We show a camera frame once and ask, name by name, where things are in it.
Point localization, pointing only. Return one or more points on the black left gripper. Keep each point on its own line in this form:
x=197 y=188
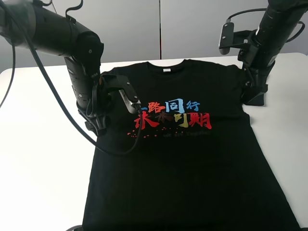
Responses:
x=95 y=116

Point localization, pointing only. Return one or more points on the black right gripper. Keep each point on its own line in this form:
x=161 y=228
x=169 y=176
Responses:
x=255 y=86

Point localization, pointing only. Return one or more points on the black printed t-shirt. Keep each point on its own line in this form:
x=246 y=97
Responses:
x=195 y=163

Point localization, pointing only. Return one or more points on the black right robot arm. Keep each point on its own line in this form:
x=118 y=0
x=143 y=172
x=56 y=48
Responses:
x=275 y=28

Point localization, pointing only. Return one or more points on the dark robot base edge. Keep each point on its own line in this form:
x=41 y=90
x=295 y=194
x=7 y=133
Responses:
x=75 y=228

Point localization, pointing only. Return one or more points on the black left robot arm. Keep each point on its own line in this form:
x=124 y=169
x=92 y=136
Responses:
x=26 y=23

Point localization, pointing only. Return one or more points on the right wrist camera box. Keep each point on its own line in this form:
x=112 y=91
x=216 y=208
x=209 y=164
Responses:
x=231 y=39

